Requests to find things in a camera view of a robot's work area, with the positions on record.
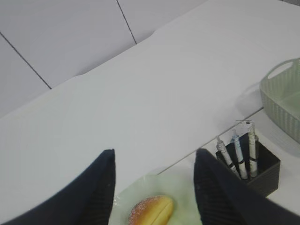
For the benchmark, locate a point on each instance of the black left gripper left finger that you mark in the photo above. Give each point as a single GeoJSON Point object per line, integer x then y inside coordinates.
{"type": "Point", "coordinates": [87, 200]}

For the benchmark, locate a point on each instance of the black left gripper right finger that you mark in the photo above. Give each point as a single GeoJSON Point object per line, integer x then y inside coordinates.
{"type": "Point", "coordinates": [223, 199]}

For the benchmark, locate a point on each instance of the grey grip pen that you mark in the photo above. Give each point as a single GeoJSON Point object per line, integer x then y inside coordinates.
{"type": "Point", "coordinates": [222, 148]}

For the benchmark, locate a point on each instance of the cream grip pen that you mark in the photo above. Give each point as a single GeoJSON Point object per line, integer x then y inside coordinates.
{"type": "Point", "coordinates": [252, 151]}

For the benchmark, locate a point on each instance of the blue grey pen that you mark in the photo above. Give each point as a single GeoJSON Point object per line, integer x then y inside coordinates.
{"type": "Point", "coordinates": [241, 162]}

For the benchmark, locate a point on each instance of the sugared bread roll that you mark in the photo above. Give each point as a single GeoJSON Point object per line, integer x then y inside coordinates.
{"type": "Point", "coordinates": [155, 210]}

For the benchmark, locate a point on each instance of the clear plastic ruler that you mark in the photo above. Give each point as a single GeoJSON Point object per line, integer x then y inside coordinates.
{"type": "Point", "coordinates": [243, 127]}

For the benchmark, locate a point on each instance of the green wavy glass plate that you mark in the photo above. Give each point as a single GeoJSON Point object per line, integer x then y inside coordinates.
{"type": "Point", "coordinates": [176, 183]}

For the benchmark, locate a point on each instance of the black mesh pen holder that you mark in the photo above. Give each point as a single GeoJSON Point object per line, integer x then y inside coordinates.
{"type": "Point", "coordinates": [267, 179]}

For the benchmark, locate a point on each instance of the green plastic woven basket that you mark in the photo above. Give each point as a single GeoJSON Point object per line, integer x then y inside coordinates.
{"type": "Point", "coordinates": [280, 93]}

